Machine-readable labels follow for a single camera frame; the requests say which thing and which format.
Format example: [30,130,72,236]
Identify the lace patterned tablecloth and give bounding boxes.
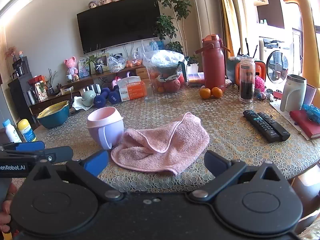
[32,84,320,193]

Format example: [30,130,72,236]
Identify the white standing air conditioner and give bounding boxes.
[189,0,227,63]

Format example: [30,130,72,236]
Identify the picture card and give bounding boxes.
[78,59,90,78]

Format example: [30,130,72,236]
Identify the person's left hand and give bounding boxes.
[0,183,18,234]

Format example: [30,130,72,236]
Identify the green and orange bag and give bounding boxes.
[226,57,267,85]

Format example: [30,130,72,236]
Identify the white bottle with blue cap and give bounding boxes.
[2,119,19,143]

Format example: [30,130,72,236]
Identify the white washing machine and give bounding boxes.
[259,36,294,90]

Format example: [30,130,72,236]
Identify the yellow curtain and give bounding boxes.
[216,0,242,58]

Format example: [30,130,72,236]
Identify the yellow bottle with blue label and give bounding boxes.
[17,119,37,142]

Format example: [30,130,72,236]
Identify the white cloth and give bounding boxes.
[72,96,94,111]

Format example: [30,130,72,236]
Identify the clear bag of blue packs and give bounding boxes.
[142,39,165,52]

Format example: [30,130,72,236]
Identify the clear drinking glass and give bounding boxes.
[145,79,155,100]

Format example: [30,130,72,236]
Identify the pink towel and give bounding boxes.
[111,112,210,176]

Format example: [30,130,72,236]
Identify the white paper sheet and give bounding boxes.
[269,100,313,140]

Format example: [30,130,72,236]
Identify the yellow colander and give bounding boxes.
[37,100,69,119]

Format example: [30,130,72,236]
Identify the photo frame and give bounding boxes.
[94,52,110,73]

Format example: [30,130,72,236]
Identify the black remote control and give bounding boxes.
[257,112,291,141]
[243,110,278,143]

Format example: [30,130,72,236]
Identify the black coffee machine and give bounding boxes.
[11,56,29,79]

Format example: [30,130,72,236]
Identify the black flat television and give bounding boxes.
[76,0,161,55]

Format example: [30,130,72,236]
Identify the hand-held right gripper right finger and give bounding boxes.
[189,150,286,202]

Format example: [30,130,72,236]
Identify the blue basin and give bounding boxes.
[37,104,70,129]

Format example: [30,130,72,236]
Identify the red water bottle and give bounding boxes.
[195,34,232,93]

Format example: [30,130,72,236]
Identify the white router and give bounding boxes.
[82,84,102,95]

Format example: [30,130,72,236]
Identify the small plant in white pot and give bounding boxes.
[186,54,200,75]

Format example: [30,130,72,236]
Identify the twigs in dark vase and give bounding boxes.
[46,69,58,95]

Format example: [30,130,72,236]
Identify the blue crinkled plastic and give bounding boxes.
[302,104,320,123]

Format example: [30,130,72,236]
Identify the lilac folder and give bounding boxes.
[302,84,317,107]

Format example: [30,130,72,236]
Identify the glass jar with dark contents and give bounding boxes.
[239,57,256,103]

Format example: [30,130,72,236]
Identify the clear plastic storage box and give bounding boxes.
[187,72,205,84]

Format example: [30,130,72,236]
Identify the pink fluffy ball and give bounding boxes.
[254,76,266,90]

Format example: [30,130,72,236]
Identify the clear plastic bag of fruit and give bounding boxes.
[142,39,188,94]

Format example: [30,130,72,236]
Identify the grey green mug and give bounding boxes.
[279,74,307,112]

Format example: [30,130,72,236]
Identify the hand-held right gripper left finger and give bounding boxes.
[32,150,123,202]

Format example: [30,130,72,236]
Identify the wooden television cabinet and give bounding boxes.
[29,64,150,117]

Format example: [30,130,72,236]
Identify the purple mug with pink rim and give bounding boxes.
[87,107,125,150]

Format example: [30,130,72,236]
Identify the tall green houseplant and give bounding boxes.
[154,0,193,55]

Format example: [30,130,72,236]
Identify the pink flowers in vase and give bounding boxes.
[6,46,18,63]

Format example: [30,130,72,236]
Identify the yellow giraffe plush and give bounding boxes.
[282,0,320,88]

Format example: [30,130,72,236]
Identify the bag of oranges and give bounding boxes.
[125,52,143,68]

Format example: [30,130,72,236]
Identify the red notebook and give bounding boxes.
[289,109,320,139]

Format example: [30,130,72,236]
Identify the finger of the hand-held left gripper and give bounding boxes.
[32,146,74,164]
[0,141,46,153]

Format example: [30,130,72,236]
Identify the pale green bowl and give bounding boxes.
[81,90,97,107]

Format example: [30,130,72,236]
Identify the blue dumbbell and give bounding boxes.
[93,87,111,108]
[108,85,123,104]

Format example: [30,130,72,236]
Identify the clear bag of snacks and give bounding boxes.
[107,55,126,73]

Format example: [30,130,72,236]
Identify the pink bear doll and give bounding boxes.
[64,56,78,79]

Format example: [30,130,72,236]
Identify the black cabinet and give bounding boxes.
[7,72,37,124]

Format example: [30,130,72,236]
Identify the orange white tissue pack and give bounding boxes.
[115,76,147,101]

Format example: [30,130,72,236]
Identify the illustrated book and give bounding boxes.
[35,81,48,102]

